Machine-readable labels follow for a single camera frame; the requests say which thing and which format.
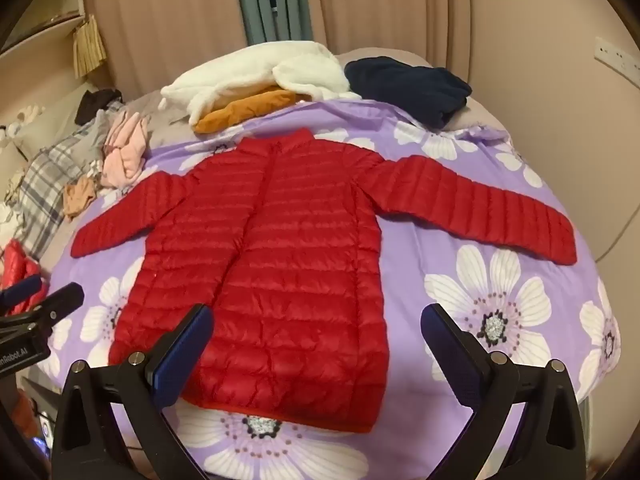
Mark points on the orange cloth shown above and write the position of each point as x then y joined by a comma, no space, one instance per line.
25,415

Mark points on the grey plaid cloth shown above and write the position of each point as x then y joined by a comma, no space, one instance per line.
55,170

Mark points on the navy blue garment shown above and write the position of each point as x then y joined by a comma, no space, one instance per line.
400,85

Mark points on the grey bed cover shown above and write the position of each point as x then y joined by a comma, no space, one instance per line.
160,130

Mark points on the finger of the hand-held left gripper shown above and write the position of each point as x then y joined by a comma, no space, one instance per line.
20,291
60,302

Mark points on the white wall socket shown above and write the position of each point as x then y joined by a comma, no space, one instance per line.
612,55

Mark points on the red puffer jacket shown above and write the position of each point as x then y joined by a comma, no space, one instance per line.
280,260

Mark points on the purple floral bed sheet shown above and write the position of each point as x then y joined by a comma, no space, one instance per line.
425,240

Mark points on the beige pillow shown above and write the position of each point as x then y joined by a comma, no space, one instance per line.
55,125
480,117

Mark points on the hanging straw tassel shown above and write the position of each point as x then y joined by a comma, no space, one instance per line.
90,47

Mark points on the crumpled red garment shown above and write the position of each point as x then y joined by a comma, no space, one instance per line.
15,265

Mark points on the white plush toy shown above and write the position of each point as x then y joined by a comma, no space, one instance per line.
25,120

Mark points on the white patterned cloth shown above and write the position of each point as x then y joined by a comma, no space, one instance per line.
10,220

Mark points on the small tan garment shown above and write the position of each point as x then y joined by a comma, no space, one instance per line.
80,195

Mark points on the mustard orange garment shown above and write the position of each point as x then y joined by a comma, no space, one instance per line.
235,112

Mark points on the white fleece garment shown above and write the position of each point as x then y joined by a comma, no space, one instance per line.
300,72

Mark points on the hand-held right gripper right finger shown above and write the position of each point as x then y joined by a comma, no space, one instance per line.
452,365

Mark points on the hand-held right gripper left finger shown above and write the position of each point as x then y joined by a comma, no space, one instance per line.
187,355

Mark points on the teal curtain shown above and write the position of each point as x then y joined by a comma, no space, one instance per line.
260,0

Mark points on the white shelf unit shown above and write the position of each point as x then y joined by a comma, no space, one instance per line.
45,25

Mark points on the black garment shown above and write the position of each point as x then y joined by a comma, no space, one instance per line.
97,102

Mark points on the beige curtain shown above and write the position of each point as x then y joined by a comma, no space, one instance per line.
380,5
165,20

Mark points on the pink garment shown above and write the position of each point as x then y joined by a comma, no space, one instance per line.
125,160

